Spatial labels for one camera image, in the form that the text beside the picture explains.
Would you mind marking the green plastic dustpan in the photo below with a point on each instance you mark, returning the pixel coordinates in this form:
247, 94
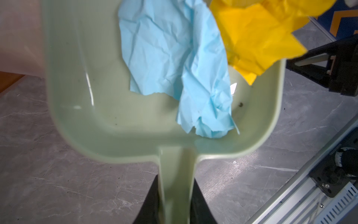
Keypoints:
96, 113

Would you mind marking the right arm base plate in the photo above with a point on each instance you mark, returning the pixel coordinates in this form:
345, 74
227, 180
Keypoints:
339, 167

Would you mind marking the small cyan paper scrap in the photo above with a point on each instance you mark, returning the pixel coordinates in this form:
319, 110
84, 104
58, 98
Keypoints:
176, 48

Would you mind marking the clear plastic bin liner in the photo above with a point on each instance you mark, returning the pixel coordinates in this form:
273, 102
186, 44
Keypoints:
21, 38

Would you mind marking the yellow paper ball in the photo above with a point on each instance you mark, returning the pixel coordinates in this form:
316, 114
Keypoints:
256, 34

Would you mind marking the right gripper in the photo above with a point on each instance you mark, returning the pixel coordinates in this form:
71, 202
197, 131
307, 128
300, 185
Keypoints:
334, 65

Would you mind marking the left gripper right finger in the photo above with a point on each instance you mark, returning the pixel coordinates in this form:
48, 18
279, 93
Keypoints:
200, 212

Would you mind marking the aluminium front rail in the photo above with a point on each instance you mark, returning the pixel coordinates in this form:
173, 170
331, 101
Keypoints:
300, 201

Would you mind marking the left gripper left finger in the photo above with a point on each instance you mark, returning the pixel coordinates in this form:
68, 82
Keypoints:
148, 213

